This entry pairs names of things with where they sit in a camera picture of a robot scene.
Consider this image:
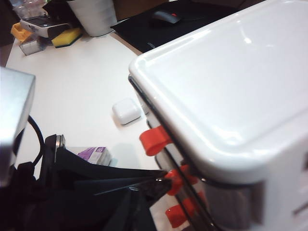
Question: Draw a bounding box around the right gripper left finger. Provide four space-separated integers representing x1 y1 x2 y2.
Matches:
39 134 169 193

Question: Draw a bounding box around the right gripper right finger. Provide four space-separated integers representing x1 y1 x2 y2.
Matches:
93 180 172 231

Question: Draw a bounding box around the purple white napkin pack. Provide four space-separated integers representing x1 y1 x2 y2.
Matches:
77 146 113 166

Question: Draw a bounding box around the grey translucent drawer red handle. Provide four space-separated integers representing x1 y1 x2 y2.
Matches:
146 119 210 231

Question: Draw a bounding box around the white drawer cabinet frame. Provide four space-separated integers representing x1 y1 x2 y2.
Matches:
128 0 308 231

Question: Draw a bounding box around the grey drawer above cabinet base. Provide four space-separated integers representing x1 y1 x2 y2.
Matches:
154 154 195 231

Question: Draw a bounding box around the grey drawer under cabinet lid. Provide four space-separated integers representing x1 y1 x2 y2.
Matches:
128 74 264 228

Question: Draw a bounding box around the white earbud case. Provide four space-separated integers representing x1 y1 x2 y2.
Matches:
112 97 141 126

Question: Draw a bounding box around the yellow green sponge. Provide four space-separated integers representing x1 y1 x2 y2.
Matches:
51 26 82 49

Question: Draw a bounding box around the black desk mat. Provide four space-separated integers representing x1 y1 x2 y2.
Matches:
110 0 265 53

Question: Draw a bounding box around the clear plastic box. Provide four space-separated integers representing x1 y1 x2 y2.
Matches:
19 38 52 56

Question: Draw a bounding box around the white bucket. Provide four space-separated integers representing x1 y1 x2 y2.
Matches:
66 0 117 37

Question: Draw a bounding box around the silver black device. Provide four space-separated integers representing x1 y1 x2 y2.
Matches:
20 14 69 39

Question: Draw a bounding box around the black computer mouse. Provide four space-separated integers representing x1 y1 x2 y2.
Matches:
149 10 181 27

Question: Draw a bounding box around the yellow plastic part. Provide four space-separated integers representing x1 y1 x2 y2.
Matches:
11 23 33 43

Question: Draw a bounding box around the black left camera cable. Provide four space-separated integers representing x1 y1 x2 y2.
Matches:
27 115 45 167

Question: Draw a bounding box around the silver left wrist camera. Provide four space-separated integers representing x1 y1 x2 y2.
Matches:
0 67 36 187

